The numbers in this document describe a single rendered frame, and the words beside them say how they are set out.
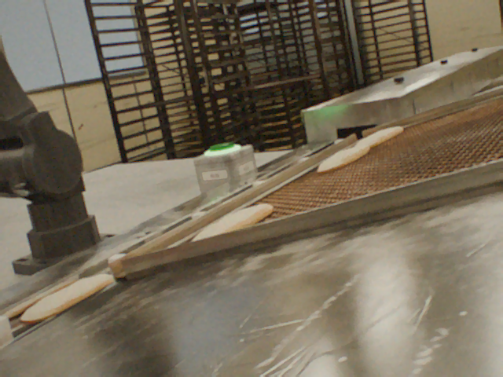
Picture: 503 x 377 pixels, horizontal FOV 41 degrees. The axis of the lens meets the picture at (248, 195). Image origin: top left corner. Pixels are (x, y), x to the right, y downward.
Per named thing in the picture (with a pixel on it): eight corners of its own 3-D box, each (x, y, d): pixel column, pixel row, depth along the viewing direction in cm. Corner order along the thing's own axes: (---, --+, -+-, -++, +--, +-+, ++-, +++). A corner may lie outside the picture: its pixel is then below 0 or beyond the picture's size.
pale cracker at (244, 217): (247, 216, 55) (242, 203, 55) (284, 206, 53) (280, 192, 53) (177, 257, 47) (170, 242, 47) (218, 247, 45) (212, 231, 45)
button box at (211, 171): (229, 214, 110) (216, 148, 108) (272, 210, 106) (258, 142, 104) (203, 228, 103) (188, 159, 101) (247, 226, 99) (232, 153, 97)
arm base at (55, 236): (89, 243, 93) (11, 273, 84) (75, 187, 91) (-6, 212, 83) (126, 245, 87) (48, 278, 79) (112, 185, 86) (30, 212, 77)
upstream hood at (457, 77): (458, 75, 224) (455, 49, 222) (515, 66, 214) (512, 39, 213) (307, 151, 119) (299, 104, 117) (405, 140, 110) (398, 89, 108)
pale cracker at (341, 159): (348, 155, 75) (344, 146, 75) (378, 147, 73) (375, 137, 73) (310, 177, 67) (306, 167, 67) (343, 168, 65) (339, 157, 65)
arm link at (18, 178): (89, 203, 85) (60, 205, 88) (69, 124, 83) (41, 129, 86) (32, 224, 77) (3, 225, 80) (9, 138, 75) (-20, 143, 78)
